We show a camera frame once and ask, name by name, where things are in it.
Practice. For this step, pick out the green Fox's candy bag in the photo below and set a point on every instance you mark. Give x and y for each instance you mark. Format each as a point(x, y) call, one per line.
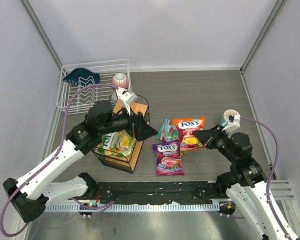
point(119, 144)

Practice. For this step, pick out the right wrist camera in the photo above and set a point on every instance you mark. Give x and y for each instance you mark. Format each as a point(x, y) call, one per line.
point(233, 120)

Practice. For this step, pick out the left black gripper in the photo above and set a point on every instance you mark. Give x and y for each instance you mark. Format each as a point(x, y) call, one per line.
point(135, 125)

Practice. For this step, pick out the white cup in rack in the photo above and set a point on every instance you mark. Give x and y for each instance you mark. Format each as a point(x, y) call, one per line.
point(122, 93)

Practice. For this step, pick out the purple Fox's berries candy bag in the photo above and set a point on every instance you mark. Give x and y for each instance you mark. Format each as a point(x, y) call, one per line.
point(168, 159)

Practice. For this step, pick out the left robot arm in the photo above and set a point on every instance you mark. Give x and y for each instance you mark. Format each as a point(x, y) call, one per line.
point(30, 194)

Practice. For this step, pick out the teal Fox's candy bag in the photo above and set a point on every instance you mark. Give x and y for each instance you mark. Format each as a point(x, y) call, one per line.
point(168, 131)

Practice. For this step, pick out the dark blue plate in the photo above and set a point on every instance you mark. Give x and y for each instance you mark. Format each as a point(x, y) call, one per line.
point(82, 77)

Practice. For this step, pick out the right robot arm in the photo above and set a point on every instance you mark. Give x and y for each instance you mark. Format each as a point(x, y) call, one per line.
point(246, 184)

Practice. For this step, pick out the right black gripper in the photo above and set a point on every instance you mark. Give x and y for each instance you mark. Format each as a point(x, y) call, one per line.
point(213, 137)

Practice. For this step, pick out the white wire dish rack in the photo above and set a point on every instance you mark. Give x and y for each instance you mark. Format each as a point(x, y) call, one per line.
point(78, 98)

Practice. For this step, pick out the pink ceramic bowl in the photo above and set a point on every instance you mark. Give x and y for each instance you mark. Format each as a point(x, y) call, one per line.
point(120, 80)

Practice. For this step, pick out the black wire wooden shelf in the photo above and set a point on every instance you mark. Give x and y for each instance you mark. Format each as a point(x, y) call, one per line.
point(128, 165)

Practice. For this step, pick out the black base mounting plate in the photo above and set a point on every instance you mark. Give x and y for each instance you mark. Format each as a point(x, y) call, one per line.
point(159, 192)

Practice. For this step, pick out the orange Fox's fruits candy bag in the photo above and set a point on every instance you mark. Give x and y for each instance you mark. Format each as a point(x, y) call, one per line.
point(186, 128)

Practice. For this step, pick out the white slotted cable duct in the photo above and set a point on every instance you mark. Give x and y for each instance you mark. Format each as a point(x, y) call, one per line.
point(65, 207)

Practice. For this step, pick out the light blue mug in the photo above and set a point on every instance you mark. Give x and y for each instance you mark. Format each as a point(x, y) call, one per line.
point(223, 122)

